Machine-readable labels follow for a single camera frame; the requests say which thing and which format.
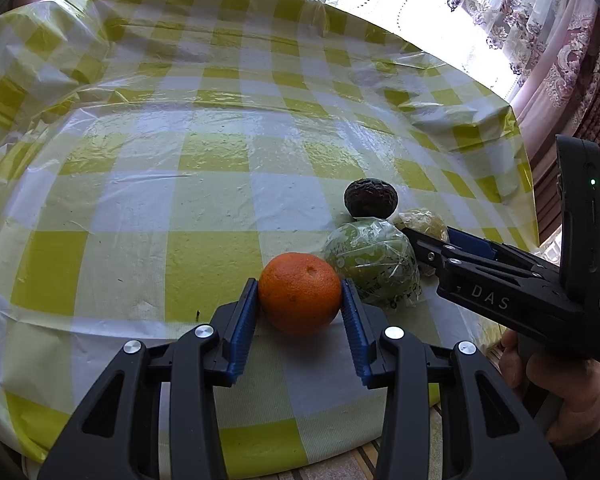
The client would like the small plastic-wrapped green fruit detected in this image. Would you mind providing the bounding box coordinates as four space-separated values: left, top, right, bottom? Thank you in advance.
321 217 421 309

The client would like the small olive fruit half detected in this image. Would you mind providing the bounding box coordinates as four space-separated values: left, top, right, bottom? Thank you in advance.
392 208 450 277

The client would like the pink lace curtain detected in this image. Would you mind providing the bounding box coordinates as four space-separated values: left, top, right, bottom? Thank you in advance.
400 0 600 261

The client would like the orange mandarin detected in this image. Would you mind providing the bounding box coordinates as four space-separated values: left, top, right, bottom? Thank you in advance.
258 252 342 337

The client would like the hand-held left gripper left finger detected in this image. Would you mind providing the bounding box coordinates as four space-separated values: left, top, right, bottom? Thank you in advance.
37 277 260 480

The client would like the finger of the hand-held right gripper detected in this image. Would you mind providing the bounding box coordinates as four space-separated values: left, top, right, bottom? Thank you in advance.
404 228 461 281
450 227 562 282

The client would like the person's right hand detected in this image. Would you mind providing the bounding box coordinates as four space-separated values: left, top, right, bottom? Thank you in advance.
500 331 600 448

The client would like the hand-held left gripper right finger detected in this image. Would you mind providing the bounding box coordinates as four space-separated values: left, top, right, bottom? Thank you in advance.
341 278 566 480

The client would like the dark wrinkled round fruit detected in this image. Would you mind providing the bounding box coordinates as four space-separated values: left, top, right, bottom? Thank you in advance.
343 178 398 218

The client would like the yellow white checked plastic tablecloth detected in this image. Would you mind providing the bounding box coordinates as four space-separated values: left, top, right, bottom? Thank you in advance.
0 0 540 468

